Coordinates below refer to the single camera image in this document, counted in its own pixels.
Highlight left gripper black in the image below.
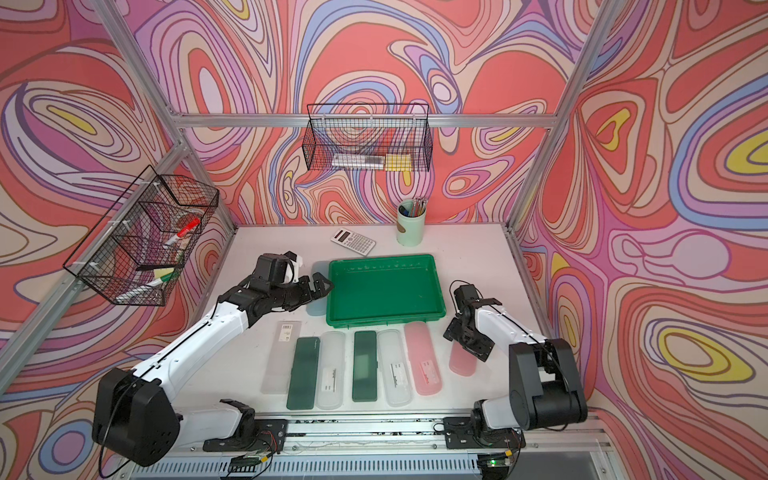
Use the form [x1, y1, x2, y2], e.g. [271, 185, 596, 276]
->
[268, 270, 334, 311]

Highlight pink pencil case small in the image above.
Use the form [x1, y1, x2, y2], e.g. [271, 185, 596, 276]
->
[449, 341, 478, 377]

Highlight frosted white pencil case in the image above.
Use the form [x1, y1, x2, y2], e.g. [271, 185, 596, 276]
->
[377, 330, 413, 407]
[315, 331, 346, 410]

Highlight dark green pencil case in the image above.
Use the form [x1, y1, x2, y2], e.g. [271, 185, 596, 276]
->
[352, 331, 378, 402]
[286, 337, 321, 411]

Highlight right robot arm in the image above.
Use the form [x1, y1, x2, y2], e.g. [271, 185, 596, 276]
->
[444, 285, 588, 431]

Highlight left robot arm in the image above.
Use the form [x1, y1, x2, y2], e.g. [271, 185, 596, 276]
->
[92, 273, 334, 466]

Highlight light blue pencil case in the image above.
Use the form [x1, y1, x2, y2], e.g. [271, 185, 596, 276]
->
[305, 259, 332, 317]

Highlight frosted flat pencil case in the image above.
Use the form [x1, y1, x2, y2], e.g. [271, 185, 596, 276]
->
[260, 321, 302, 395]

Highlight green plastic storage box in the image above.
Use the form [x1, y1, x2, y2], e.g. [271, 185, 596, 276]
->
[326, 254, 446, 328]

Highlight clear box in basket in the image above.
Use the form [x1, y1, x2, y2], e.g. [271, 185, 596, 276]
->
[331, 153, 386, 170]

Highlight yellow box in basket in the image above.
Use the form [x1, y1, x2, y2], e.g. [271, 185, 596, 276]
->
[384, 153, 413, 172]

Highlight white calculator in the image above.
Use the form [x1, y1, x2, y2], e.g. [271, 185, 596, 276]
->
[331, 228, 376, 257]

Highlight pale green pen cup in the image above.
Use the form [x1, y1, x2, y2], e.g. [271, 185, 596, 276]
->
[396, 206, 427, 247]

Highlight red marker in basket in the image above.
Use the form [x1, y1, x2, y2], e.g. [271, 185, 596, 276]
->
[164, 218, 201, 247]

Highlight pens in cup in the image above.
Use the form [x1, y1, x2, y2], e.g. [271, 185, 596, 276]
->
[398, 198, 428, 218]

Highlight green white marker in basket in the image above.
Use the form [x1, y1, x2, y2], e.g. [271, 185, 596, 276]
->
[115, 267, 177, 305]

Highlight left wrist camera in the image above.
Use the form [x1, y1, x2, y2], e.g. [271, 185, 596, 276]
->
[253, 251, 303, 285]

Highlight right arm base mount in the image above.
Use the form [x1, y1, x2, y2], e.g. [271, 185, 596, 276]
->
[441, 409, 526, 451]

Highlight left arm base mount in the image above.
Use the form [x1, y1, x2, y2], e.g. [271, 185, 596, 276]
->
[203, 399, 288, 453]

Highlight black wire basket left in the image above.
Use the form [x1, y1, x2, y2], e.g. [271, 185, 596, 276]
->
[63, 166, 219, 306]

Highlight black wire basket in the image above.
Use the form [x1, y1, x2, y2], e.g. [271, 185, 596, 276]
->
[302, 101, 433, 172]
[63, 166, 219, 306]

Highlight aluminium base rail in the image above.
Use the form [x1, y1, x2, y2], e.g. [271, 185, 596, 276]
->
[119, 412, 627, 479]

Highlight black wire basket back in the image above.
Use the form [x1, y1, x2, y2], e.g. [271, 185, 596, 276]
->
[302, 101, 433, 172]

